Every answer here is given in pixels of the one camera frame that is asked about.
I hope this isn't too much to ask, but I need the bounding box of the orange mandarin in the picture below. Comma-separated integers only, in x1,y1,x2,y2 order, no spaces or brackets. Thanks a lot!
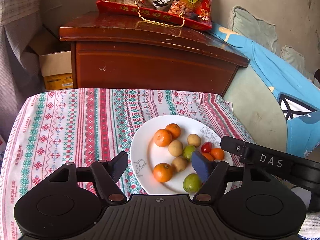
202,153,214,161
153,129,172,147
210,148,225,160
165,124,181,140
153,163,173,183

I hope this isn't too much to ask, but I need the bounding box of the green fruit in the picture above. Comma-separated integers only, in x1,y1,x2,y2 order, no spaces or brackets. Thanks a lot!
182,145,196,162
183,173,202,193

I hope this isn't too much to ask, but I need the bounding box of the red cherry tomato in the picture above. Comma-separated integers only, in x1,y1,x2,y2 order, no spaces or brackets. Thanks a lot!
201,142,212,153

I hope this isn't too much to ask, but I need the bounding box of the brown kiwi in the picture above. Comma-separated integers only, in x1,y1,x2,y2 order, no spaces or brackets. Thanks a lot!
168,140,183,157
187,134,201,147
171,157,188,173

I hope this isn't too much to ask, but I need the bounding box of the orange mandarin top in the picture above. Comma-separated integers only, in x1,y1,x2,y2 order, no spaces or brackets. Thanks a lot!
165,124,181,140

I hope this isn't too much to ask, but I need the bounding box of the white round plate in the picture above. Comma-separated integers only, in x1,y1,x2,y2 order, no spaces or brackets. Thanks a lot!
130,115,221,194

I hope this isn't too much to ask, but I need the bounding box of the patterned striped tablecloth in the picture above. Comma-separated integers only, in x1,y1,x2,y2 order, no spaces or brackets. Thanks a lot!
1,88,253,239

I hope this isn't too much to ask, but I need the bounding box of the pale green bed sheet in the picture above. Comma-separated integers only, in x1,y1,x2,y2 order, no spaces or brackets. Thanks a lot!
223,65,287,152

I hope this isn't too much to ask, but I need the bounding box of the blue cartoon blanket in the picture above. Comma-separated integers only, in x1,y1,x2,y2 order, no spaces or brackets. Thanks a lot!
208,23,319,157

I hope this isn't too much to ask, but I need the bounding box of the dark wooden cabinet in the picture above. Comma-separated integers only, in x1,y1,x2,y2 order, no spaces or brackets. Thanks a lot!
60,12,249,95

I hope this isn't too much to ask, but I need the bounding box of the open cardboard box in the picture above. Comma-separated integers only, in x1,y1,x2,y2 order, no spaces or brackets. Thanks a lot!
29,27,73,90

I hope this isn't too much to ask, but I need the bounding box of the red snack gift bag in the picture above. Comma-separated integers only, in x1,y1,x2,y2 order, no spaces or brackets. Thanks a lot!
97,0,212,31

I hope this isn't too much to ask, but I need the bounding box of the grey checked curtain cloth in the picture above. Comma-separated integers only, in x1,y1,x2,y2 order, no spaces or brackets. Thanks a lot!
1,0,43,140

